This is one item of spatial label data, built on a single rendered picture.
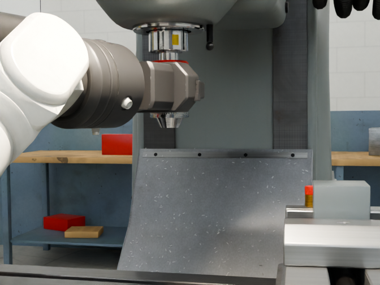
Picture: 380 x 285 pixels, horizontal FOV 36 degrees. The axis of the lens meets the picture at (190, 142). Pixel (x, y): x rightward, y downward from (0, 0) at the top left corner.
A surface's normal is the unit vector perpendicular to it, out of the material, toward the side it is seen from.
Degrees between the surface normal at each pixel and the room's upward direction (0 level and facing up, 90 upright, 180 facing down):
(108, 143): 90
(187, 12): 149
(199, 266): 45
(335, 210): 90
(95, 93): 98
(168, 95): 90
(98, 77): 87
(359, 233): 40
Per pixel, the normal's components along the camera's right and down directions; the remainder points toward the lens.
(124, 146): -0.27, 0.05
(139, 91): 0.84, 0.16
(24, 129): 0.58, 0.30
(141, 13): -0.16, 0.87
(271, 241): -0.17, -0.66
